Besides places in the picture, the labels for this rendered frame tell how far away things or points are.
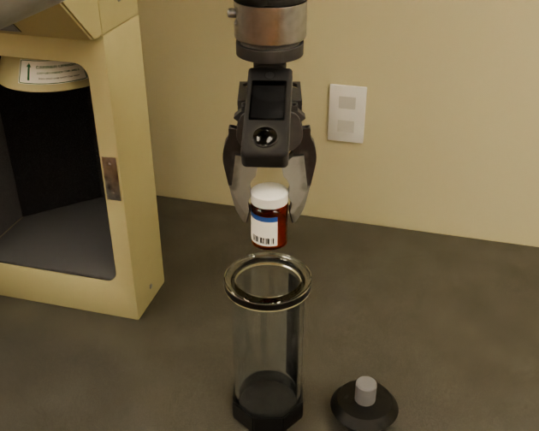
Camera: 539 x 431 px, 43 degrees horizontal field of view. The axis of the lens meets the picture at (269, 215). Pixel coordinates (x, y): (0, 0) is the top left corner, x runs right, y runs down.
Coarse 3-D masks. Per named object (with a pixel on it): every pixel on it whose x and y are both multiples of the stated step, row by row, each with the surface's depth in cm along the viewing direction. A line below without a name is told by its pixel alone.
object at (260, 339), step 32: (256, 256) 88; (288, 256) 88; (256, 288) 90; (288, 288) 89; (256, 320) 82; (288, 320) 83; (256, 352) 85; (288, 352) 86; (256, 384) 88; (288, 384) 89
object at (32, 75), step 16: (0, 64) 100; (16, 64) 97; (32, 64) 96; (48, 64) 96; (64, 64) 97; (0, 80) 99; (16, 80) 97; (32, 80) 96; (48, 80) 96; (64, 80) 97; (80, 80) 98
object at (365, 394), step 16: (352, 384) 95; (368, 384) 91; (336, 400) 92; (352, 400) 92; (368, 400) 91; (384, 400) 92; (336, 416) 91; (352, 416) 90; (368, 416) 90; (384, 416) 90
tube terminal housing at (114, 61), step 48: (0, 48) 93; (48, 48) 91; (96, 48) 89; (96, 96) 93; (144, 96) 103; (144, 144) 105; (144, 192) 107; (144, 240) 110; (0, 288) 117; (48, 288) 114; (96, 288) 111; (144, 288) 112
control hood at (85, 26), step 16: (80, 0) 82; (96, 0) 85; (32, 16) 82; (48, 16) 82; (64, 16) 81; (80, 16) 82; (96, 16) 86; (16, 32) 88; (32, 32) 87; (48, 32) 86; (64, 32) 85; (80, 32) 84; (96, 32) 86
